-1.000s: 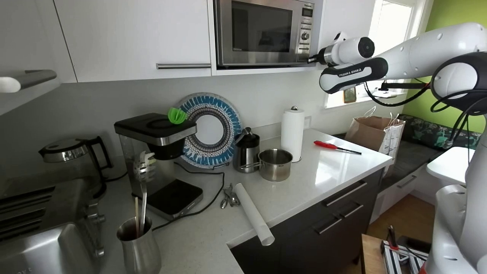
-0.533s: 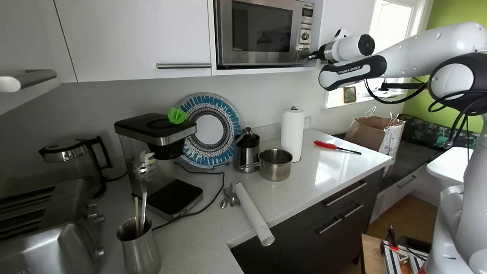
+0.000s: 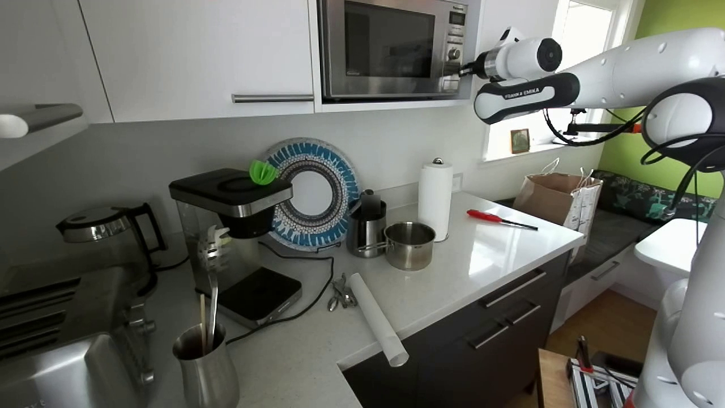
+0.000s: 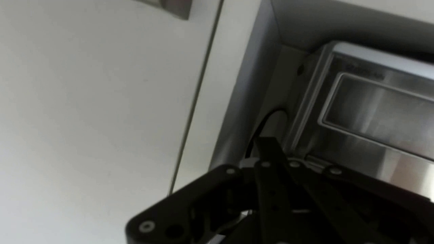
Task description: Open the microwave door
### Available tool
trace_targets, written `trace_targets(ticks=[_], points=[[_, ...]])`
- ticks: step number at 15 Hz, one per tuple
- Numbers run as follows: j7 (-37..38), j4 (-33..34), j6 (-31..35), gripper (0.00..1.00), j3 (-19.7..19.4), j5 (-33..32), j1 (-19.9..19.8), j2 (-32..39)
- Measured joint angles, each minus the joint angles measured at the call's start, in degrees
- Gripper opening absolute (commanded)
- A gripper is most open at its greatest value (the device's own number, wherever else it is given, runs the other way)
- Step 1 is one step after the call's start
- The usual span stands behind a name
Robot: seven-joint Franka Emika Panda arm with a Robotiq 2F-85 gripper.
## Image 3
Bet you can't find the steel microwave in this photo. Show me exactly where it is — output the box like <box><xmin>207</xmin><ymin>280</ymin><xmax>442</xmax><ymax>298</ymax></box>
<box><xmin>316</xmin><ymin>0</ymin><xmax>483</xmax><ymax>103</ymax></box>

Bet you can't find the microwave door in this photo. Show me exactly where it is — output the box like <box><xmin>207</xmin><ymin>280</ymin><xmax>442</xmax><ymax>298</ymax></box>
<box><xmin>317</xmin><ymin>0</ymin><xmax>446</xmax><ymax>99</ymax></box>

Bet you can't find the white cabinet door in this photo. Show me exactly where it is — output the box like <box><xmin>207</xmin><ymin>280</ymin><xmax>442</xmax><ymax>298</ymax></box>
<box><xmin>0</xmin><ymin>0</ymin><xmax>114</xmax><ymax>172</ymax></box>
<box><xmin>78</xmin><ymin>0</ymin><xmax>315</xmax><ymax>124</ymax></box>

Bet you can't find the window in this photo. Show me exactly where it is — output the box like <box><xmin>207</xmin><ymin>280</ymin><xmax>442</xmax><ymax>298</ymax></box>
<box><xmin>483</xmin><ymin>0</ymin><xmax>636</xmax><ymax>163</ymax></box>

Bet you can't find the paper towel roll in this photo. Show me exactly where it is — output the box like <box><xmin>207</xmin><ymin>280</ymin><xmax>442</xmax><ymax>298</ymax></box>
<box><xmin>417</xmin><ymin>158</ymin><xmax>454</xmax><ymax>243</ymax></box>

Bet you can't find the brown paper bag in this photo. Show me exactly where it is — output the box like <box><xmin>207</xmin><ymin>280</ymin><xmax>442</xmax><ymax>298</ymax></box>
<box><xmin>512</xmin><ymin>158</ymin><xmax>591</xmax><ymax>228</ymax></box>

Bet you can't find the white paper bag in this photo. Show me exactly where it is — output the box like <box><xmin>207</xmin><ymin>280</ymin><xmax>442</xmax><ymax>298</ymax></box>
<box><xmin>563</xmin><ymin>167</ymin><xmax>604</xmax><ymax>237</ymax></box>

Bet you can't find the blue patterned decorative plate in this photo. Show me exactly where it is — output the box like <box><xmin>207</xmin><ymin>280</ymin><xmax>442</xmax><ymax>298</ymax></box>
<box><xmin>261</xmin><ymin>138</ymin><xmax>361</xmax><ymax>252</ymax></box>

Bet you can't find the steel saucepan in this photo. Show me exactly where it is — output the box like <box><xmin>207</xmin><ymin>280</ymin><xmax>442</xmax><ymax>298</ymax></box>
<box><xmin>356</xmin><ymin>221</ymin><xmax>437</xmax><ymax>272</ymax></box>

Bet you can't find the steel canister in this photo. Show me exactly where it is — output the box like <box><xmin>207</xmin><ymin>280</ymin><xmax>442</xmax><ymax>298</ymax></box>
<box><xmin>346</xmin><ymin>189</ymin><xmax>388</xmax><ymax>260</ymax></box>

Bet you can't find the green patterned cushion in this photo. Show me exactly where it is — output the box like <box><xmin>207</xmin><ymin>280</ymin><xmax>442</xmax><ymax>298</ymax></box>
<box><xmin>594</xmin><ymin>169</ymin><xmax>718</xmax><ymax>225</ymax></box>

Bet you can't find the white bench with dark seat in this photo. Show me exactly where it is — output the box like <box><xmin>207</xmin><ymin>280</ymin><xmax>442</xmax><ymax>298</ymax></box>
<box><xmin>551</xmin><ymin>207</ymin><xmax>666</xmax><ymax>333</ymax></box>

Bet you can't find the green citrus squeezer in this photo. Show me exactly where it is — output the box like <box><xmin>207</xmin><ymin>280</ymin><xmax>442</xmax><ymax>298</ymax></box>
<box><xmin>249</xmin><ymin>159</ymin><xmax>280</xmax><ymax>186</ymax></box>

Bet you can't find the dark drawer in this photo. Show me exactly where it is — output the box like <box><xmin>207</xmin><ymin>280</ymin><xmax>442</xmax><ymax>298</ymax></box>
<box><xmin>396</xmin><ymin>252</ymin><xmax>570</xmax><ymax>355</ymax></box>

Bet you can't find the white round table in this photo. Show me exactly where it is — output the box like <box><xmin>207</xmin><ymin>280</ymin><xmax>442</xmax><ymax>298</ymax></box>
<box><xmin>634</xmin><ymin>218</ymin><xmax>709</xmax><ymax>279</ymax></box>

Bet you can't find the rolled white paper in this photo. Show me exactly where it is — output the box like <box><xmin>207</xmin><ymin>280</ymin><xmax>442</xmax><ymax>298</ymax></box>
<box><xmin>347</xmin><ymin>272</ymin><xmax>410</xmax><ymax>368</ymax></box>

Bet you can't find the black steel coffee maker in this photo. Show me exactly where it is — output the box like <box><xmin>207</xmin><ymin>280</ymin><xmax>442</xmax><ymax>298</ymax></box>
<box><xmin>168</xmin><ymin>167</ymin><xmax>303</xmax><ymax>330</ymax></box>

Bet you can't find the steel slotted spoon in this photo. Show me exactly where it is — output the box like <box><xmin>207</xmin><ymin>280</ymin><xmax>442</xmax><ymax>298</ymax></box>
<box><xmin>198</xmin><ymin>224</ymin><xmax>233</xmax><ymax>353</ymax></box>

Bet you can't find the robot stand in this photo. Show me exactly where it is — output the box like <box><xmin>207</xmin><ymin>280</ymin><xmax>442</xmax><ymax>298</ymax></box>
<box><xmin>536</xmin><ymin>335</ymin><xmax>641</xmax><ymax>408</ymax></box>

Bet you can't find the steel utensil cup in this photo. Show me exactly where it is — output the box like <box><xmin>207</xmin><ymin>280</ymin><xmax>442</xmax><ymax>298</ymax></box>
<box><xmin>172</xmin><ymin>322</ymin><xmax>241</xmax><ymax>408</ymax></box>

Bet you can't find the steel electric kettle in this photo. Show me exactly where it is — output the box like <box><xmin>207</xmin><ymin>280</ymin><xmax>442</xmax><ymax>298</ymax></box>
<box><xmin>55</xmin><ymin>202</ymin><xmax>169</xmax><ymax>298</ymax></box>

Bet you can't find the steel toaster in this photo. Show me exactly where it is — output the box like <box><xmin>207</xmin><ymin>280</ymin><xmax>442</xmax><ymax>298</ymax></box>
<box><xmin>0</xmin><ymin>265</ymin><xmax>157</xmax><ymax>408</ymax></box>

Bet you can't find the camera on mount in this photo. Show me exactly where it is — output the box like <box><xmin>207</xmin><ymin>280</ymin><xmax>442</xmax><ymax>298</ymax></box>
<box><xmin>562</xmin><ymin>107</ymin><xmax>644</xmax><ymax>137</ymax></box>

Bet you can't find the red handled screwdriver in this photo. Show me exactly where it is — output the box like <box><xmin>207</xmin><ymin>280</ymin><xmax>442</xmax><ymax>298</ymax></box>
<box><xmin>466</xmin><ymin>209</ymin><xmax>539</xmax><ymax>232</ymax></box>

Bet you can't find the steel cabinet door handle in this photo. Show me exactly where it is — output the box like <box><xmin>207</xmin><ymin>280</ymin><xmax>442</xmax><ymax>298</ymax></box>
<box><xmin>0</xmin><ymin>103</ymin><xmax>84</xmax><ymax>139</ymax></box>
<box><xmin>231</xmin><ymin>93</ymin><xmax>314</xmax><ymax>104</ymax></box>

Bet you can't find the steel drawer handle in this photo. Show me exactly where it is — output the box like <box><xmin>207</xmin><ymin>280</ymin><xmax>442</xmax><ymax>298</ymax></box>
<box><xmin>506</xmin><ymin>303</ymin><xmax>542</xmax><ymax>326</ymax></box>
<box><xmin>465</xmin><ymin>322</ymin><xmax>510</xmax><ymax>350</ymax></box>
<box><xmin>481</xmin><ymin>270</ymin><xmax>548</xmax><ymax>309</ymax></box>

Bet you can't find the bench drawer handle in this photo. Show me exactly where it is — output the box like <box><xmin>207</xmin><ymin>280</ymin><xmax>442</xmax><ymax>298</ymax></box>
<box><xmin>590</xmin><ymin>260</ymin><xmax>621</xmax><ymax>282</ymax></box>

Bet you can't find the black cable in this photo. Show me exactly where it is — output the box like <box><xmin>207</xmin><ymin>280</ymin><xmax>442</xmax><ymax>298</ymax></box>
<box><xmin>152</xmin><ymin>254</ymin><xmax>191</xmax><ymax>274</ymax></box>
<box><xmin>225</xmin><ymin>240</ymin><xmax>335</xmax><ymax>346</ymax></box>

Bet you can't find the white wall cabinet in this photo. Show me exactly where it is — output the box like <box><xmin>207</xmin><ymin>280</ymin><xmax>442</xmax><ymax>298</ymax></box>
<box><xmin>0</xmin><ymin>0</ymin><xmax>561</xmax><ymax>172</ymax></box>

